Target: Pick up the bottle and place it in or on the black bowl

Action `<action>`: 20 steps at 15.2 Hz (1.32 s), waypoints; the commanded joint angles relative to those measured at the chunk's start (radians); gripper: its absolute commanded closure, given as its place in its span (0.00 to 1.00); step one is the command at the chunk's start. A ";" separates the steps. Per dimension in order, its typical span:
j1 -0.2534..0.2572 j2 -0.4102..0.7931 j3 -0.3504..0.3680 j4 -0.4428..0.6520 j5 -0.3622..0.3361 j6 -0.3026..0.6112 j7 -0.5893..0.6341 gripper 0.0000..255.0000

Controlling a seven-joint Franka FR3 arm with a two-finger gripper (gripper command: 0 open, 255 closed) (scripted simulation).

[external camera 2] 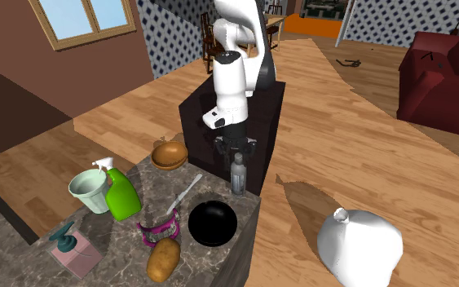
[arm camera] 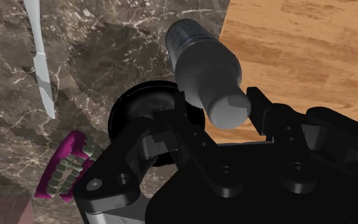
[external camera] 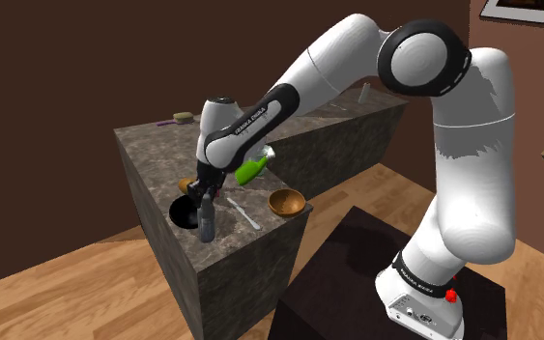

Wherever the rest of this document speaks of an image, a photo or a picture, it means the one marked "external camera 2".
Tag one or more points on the black object on floor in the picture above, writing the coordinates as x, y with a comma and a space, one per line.
349, 63

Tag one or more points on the black bowl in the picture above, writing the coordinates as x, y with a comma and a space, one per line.
212, 223

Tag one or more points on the brown wooden bowl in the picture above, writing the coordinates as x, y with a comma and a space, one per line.
169, 155

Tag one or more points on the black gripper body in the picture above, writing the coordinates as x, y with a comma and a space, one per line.
235, 134

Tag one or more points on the white garbage bag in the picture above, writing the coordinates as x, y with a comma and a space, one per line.
360, 248

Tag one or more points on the wooden dining table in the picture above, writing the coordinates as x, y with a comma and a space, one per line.
273, 24

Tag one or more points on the dark robot stand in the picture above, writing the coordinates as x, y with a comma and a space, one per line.
261, 131

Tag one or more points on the wooden framed window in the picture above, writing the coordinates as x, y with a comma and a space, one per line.
84, 20

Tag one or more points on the brown potato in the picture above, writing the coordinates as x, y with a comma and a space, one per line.
163, 259

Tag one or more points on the green spray bottle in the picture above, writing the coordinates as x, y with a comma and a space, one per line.
121, 194

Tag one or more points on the pale green cup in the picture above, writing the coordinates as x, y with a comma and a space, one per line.
90, 192

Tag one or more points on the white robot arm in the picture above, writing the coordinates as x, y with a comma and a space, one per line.
229, 83

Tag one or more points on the dark red armchair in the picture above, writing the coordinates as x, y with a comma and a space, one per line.
439, 87

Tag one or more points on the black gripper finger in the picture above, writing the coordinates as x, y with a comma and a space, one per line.
221, 150
250, 148

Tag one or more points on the grey clear bottle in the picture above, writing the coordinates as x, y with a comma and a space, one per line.
238, 175

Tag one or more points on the pink soap dispenser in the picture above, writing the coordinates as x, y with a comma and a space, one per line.
76, 254

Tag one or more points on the silver butter knife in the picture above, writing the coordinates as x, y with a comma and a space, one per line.
184, 194

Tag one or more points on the dark wooden chair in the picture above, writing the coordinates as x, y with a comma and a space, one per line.
210, 41

